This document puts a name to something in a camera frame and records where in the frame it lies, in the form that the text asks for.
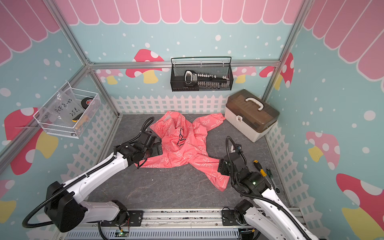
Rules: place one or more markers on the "pink child rain jacket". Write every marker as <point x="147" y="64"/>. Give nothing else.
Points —
<point x="185" y="143"/>

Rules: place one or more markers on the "socket wrench set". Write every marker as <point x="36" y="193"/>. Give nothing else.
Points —
<point x="206" y="82"/>

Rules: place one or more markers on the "white wire basket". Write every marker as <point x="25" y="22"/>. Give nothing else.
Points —
<point x="79" y="128"/>

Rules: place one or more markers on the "green handled wrench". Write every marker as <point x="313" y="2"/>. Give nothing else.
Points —
<point x="273" y="183"/>

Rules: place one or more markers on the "yellow black tool in basket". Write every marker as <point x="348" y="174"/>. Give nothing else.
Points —
<point x="77" y="117"/>

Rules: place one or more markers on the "black wire mesh basket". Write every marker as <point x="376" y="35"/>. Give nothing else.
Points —
<point x="219" y="66"/>

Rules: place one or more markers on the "black tape roll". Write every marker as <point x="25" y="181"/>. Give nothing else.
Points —
<point x="85" y="102"/>

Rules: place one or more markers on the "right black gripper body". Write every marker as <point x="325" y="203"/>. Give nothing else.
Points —
<point x="223" y="169"/>

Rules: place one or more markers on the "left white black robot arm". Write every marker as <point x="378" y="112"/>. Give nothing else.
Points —
<point x="66" y="206"/>

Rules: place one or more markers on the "yellow black screwdriver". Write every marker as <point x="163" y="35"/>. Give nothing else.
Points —
<point x="259" y="167"/>

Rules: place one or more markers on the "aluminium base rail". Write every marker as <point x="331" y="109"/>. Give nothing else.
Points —
<point x="194" y="224"/>

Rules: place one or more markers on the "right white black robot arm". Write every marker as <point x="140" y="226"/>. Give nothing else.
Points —
<point x="261" y="207"/>

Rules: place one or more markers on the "clear plastic labelled bag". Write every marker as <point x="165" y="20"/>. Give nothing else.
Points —
<point x="62" y="109"/>

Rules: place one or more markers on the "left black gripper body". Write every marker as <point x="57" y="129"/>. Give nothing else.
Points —
<point x="153" y="151"/>

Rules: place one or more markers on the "white brown storage toolbox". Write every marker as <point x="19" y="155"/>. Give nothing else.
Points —
<point x="250" y="115"/>

